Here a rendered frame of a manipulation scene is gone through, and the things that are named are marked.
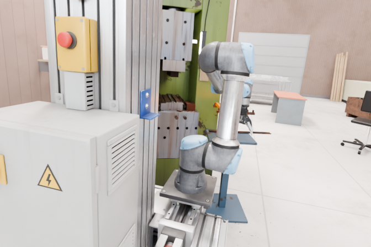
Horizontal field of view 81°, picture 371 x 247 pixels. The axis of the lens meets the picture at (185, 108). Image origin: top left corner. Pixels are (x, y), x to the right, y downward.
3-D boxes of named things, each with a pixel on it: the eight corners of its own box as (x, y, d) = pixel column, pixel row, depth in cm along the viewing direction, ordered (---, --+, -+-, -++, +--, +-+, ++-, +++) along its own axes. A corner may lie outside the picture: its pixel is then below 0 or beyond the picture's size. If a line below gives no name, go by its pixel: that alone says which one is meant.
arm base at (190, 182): (203, 197, 93) (205, 175, 91) (169, 189, 96) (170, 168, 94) (208, 178, 107) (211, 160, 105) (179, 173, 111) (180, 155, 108)
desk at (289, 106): (292, 114, 639) (296, 92, 624) (302, 126, 520) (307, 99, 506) (269, 112, 655) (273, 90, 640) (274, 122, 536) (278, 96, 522)
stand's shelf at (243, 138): (256, 145, 183) (257, 143, 183) (209, 142, 182) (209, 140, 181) (246, 133, 212) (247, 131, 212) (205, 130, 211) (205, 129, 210)
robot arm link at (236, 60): (208, 163, 102) (223, 44, 96) (240, 171, 97) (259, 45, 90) (200, 172, 91) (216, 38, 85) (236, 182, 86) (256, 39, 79)
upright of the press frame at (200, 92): (211, 188, 244) (234, -45, 193) (187, 189, 238) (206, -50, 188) (200, 168, 286) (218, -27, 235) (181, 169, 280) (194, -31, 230)
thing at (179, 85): (187, 101, 251) (193, 16, 231) (151, 100, 242) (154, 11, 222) (185, 99, 260) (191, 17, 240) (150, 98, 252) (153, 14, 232)
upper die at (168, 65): (185, 71, 194) (185, 60, 192) (162, 70, 190) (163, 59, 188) (177, 69, 234) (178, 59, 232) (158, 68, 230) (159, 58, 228)
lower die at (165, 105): (182, 110, 202) (183, 101, 200) (160, 110, 198) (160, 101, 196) (175, 101, 242) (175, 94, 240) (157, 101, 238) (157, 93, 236)
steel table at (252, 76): (288, 108, 732) (293, 78, 711) (230, 102, 769) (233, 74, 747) (284, 104, 802) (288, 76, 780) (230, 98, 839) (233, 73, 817)
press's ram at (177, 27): (200, 62, 195) (204, 14, 186) (157, 59, 187) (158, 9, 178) (190, 60, 235) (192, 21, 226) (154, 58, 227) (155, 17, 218)
